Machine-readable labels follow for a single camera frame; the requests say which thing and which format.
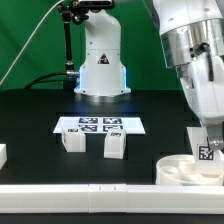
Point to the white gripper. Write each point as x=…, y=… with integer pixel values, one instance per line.
x=205, y=97

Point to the white round stool seat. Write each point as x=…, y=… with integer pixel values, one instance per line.
x=185, y=170

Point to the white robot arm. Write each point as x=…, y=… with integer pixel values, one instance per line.
x=160, y=44

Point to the white marker sheet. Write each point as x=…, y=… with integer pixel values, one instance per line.
x=132, y=125

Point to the white left side block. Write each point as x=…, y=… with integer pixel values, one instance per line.
x=3, y=155

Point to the white front rail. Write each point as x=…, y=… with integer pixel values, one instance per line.
x=121, y=198

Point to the black camera stand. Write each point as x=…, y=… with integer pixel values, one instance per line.
x=76, y=12

